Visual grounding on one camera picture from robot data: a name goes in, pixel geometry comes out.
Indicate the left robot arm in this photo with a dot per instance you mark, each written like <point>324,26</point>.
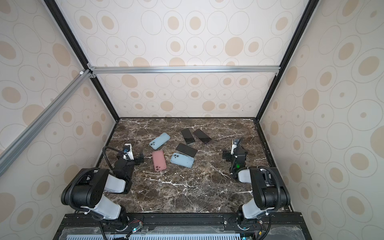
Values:
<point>86,192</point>

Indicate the light blue case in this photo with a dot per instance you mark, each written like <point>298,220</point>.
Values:
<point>182,160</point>
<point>159,141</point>

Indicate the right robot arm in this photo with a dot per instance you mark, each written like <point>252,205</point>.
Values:
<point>268,188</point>

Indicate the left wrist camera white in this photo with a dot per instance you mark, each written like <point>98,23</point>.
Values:
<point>128,150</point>

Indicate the horizontal aluminium rail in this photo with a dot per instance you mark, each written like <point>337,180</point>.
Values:
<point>185,70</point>

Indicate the left slanted aluminium rail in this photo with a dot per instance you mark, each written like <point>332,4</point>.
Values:
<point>13,151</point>

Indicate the black base frame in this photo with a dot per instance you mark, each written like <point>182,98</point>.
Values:
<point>184,226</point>

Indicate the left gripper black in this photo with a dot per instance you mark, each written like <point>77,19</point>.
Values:
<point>135,158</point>

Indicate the black phone purple edge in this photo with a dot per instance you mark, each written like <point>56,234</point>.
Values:
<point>204,138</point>

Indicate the pink phone case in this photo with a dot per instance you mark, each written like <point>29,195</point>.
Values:
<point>159,161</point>

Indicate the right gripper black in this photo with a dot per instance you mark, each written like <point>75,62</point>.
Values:
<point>229,154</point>

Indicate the black phone silver edge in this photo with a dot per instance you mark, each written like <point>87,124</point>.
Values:
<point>186,150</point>

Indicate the black phone grey edge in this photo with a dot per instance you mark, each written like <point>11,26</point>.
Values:
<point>188,137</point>

